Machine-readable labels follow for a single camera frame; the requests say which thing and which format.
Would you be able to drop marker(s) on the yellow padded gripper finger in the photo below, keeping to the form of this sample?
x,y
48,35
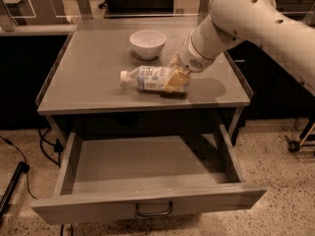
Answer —
x,y
174,61
177,81

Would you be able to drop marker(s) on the blue labelled plastic bottle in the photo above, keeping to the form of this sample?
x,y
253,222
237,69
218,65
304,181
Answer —
x,y
146,78

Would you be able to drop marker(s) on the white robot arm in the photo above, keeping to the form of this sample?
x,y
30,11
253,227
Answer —
x,y
229,22

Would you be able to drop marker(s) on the grey counter cabinet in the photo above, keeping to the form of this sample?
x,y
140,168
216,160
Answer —
x,y
85,79

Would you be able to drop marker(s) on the grey open drawer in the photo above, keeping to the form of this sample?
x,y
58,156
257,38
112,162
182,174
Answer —
x,y
103,178

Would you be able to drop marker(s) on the white ceramic bowl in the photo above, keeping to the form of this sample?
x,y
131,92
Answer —
x,y
147,43

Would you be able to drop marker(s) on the black wheeled cart base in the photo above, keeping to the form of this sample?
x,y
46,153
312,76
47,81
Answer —
x,y
306,138

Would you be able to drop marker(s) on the clear acrylic barrier panel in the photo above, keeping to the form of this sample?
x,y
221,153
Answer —
x,y
98,0

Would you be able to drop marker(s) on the black stand leg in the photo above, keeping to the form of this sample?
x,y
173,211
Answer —
x,y
21,168

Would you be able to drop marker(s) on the metal drawer handle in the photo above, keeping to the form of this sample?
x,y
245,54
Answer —
x,y
154,210

